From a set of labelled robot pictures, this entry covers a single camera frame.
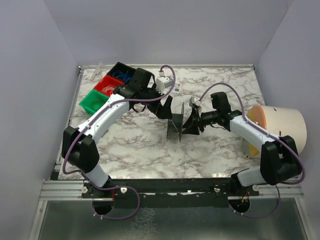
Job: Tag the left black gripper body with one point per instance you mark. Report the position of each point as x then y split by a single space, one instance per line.
157 107

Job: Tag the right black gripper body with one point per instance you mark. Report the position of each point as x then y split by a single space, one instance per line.
196 121

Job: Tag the black cable spool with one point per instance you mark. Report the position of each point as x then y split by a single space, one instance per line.
175 125

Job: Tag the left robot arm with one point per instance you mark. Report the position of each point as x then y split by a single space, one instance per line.
79 144

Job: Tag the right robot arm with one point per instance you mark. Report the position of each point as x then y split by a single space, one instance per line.
278 154

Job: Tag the flat printed packet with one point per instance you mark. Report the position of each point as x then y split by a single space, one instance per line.
177 88

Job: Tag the black storage bin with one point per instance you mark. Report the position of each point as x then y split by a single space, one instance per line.
122 72

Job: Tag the red storage bin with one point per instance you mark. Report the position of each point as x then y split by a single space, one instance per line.
107 85

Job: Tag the green storage bin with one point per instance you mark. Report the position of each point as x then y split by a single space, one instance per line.
93 101

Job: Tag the clear plastic piece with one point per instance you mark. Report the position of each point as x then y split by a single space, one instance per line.
96 71

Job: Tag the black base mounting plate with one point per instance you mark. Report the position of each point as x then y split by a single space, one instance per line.
168 193

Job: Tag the white cylindrical container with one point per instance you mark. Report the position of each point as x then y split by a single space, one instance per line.
281 121

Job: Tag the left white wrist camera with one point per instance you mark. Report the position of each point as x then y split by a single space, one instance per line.
163 83

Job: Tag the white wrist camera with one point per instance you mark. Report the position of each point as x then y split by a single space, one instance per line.
163 83
195 103

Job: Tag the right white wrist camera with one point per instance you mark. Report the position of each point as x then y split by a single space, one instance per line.
195 103

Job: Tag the aluminium table edge rail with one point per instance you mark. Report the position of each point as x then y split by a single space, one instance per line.
157 66

